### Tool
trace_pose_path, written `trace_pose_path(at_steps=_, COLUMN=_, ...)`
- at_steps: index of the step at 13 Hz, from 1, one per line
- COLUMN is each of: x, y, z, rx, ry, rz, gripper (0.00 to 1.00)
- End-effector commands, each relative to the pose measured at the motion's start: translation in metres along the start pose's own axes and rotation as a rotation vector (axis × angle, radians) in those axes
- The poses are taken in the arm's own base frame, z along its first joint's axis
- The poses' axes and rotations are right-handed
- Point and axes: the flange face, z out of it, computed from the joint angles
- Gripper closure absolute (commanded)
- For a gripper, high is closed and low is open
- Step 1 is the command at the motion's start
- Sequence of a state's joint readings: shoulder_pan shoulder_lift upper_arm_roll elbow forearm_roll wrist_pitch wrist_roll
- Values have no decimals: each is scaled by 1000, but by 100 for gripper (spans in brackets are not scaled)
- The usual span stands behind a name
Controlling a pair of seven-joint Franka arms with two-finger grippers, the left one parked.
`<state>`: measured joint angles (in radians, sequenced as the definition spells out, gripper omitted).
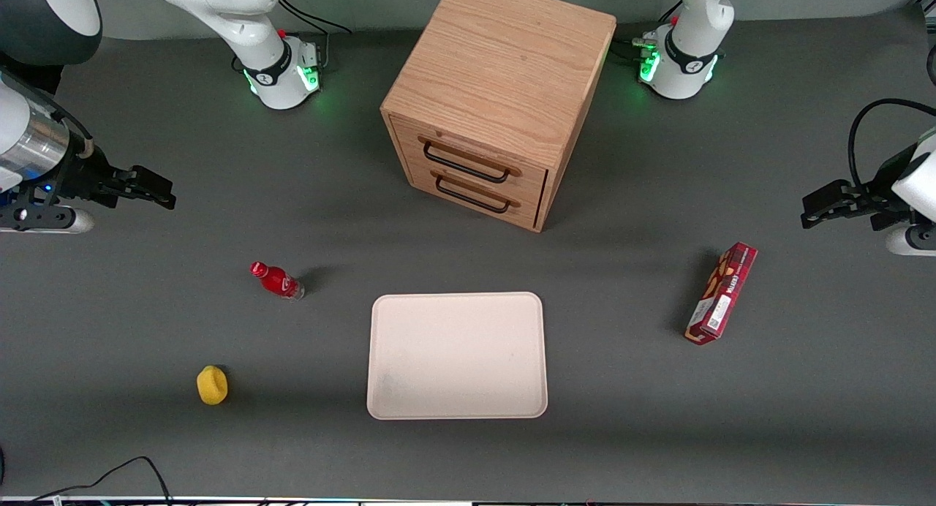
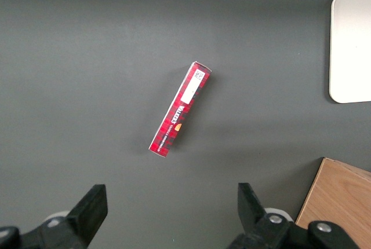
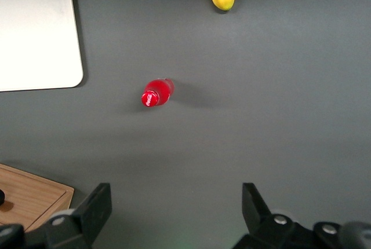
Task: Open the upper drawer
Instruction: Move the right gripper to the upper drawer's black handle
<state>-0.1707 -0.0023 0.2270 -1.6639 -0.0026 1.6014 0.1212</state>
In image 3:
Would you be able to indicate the wooden board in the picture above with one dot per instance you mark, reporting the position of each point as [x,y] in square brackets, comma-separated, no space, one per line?
[69,195]

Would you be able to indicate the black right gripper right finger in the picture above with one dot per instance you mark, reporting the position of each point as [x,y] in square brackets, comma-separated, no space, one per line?
[258,211]

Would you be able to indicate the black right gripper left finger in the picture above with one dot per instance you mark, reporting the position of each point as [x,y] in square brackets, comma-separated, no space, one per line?
[92,211]

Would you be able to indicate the white rectangular tray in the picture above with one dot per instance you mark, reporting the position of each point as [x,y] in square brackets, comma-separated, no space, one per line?
[34,34]

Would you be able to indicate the wooden drawer with black knob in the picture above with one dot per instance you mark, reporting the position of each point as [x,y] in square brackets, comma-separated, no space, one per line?
[29,197]

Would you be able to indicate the red Coca-Cola bottle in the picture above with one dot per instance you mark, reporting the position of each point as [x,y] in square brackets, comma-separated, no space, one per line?
[156,94]

